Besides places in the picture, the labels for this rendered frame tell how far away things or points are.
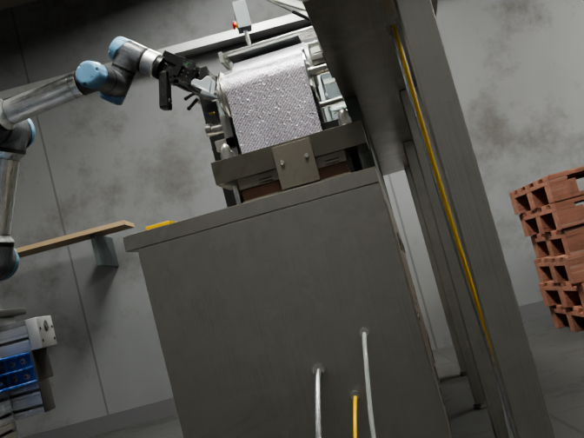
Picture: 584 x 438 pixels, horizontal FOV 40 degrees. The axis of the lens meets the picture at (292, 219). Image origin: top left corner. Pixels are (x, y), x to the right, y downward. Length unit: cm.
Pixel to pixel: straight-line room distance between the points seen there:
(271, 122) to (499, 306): 104
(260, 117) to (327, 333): 67
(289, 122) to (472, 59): 417
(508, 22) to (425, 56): 501
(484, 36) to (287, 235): 460
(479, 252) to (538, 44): 510
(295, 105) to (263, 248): 48
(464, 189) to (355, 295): 60
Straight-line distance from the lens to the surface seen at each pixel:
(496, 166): 622
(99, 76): 235
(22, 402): 247
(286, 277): 198
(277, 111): 228
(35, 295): 635
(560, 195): 463
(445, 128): 146
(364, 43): 181
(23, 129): 265
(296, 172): 203
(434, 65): 149
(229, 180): 207
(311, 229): 197
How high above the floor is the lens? 66
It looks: 5 degrees up
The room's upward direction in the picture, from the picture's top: 15 degrees counter-clockwise
